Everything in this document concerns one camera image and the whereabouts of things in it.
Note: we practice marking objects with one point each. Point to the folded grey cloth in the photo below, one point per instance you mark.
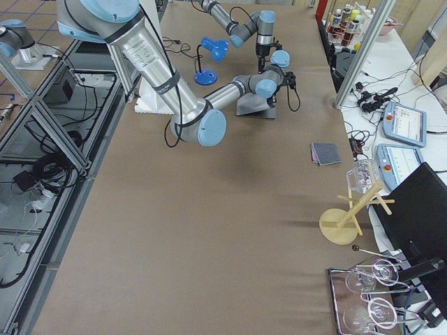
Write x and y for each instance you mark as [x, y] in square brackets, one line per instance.
[325, 153]

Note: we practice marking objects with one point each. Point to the aluminium frame post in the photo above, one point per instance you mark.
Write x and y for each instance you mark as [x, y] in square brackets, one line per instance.
[375, 26]

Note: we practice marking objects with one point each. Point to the far teach pendant tablet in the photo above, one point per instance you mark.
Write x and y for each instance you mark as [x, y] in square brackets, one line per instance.
[405, 124]

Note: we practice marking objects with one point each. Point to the blue desk lamp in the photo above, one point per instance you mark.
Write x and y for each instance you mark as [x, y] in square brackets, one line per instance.
[216, 51]

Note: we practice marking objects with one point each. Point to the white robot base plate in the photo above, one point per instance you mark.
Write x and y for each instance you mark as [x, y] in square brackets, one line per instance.
[149, 102]

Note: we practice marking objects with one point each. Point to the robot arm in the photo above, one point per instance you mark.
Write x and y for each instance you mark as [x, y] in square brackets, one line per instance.
[121, 24]
[259, 24]

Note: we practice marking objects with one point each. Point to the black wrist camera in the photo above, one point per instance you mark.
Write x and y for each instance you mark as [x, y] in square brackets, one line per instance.
[289, 80]

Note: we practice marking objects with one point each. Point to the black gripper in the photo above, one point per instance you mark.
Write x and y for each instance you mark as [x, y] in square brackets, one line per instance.
[273, 100]
[262, 51]

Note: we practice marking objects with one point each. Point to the teach pendant tablet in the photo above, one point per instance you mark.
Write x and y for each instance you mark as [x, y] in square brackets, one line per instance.
[397, 162]
[405, 124]

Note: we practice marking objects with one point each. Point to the black monitor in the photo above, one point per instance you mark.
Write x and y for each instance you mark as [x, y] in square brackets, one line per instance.
[417, 225]

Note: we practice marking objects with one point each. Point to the clear glass mug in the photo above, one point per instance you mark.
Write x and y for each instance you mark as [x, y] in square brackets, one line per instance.
[363, 175]

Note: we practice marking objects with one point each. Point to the near teach pendant tablet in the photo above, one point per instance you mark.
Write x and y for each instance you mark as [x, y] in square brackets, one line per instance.
[397, 162]

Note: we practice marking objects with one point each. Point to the grey laptop computer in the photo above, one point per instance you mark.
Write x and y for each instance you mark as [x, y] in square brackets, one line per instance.
[254, 106]

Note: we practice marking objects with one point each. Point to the wire glass rack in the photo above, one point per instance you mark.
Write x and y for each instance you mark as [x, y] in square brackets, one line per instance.
[362, 298]

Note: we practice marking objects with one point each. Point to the wooden mug tree stand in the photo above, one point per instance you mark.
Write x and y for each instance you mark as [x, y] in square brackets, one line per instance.
[341, 227]

